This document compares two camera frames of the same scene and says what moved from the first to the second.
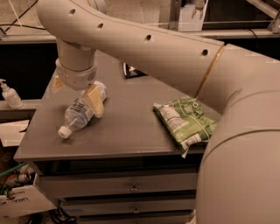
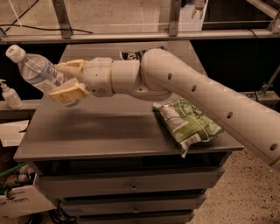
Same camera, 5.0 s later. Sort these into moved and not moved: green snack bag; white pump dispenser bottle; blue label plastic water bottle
Moved: blue label plastic water bottle
Not moved: white pump dispenser bottle; green snack bag
